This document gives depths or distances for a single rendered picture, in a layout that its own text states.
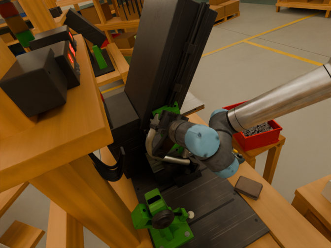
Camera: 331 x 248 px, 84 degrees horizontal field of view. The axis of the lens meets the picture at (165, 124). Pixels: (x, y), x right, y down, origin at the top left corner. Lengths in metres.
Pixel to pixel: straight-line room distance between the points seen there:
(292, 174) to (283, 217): 1.28
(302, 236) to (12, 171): 0.86
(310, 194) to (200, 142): 0.70
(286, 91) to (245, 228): 0.54
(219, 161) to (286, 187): 1.59
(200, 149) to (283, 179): 1.71
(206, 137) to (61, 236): 0.42
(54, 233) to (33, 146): 0.29
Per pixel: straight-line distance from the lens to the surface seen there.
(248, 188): 0.91
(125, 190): 1.05
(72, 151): 0.33
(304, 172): 2.21
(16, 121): 0.41
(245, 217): 0.88
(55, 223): 0.61
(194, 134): 0.44
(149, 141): 0.77
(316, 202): 1.04
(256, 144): 1.19
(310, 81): 0.53
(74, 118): 0.37
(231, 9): 7.15
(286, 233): 0.89
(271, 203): 0.92
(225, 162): 0.52
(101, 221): 0.67
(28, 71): 0.37
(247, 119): 0.56
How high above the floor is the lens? 1.71
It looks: 39 degrees down
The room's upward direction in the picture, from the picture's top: 16 degrees counter-clockwise
